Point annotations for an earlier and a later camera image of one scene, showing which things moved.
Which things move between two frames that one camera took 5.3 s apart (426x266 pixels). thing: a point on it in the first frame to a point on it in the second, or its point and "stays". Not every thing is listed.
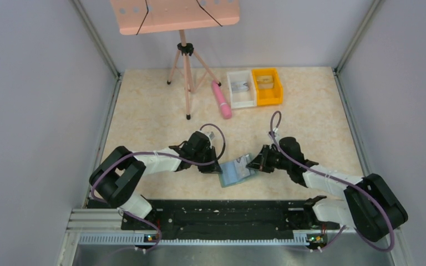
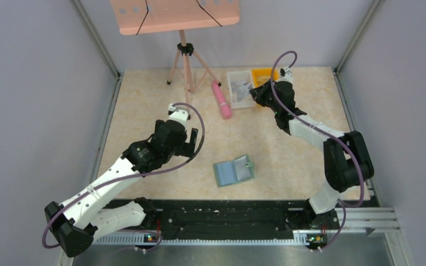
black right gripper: [265, 159] to [263, 93]
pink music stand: [137, 17] stays
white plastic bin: [244, 98] stays
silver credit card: [238, 86] to [239, 76]
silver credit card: [241, 168] to [242, 89]
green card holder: [235, 172] stays
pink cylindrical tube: [225, 110] stays
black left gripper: [206, 161] to [185, 143]
